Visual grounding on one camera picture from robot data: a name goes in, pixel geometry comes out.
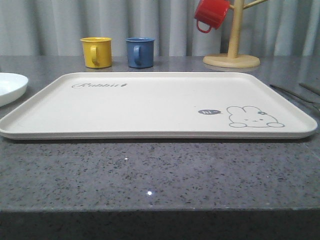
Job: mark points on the white round plate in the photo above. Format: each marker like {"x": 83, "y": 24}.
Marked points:
{"x": 12, "y": 87}

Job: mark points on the silver metal fork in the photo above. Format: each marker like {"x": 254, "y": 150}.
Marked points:
{"x": 316, "y": 105}

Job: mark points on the blue mug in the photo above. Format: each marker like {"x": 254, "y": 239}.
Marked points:
{"x": 140, "y": 52}

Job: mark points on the beige rabbit serving tray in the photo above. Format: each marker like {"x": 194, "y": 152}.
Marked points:
{"x": 121, "y": 105}

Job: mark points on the yellow mug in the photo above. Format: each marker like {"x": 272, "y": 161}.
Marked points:
{"x": 97, "y": 52}

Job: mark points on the wooden mug tree stand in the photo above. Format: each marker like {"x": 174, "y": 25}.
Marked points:
{"x": 232, "y": 59}

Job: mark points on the red mug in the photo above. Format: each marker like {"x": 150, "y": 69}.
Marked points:
{"x": 211, "y": 13}

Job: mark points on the grey pleated curtain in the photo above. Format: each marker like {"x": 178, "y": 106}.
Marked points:
{"x": 55, "y": 27}

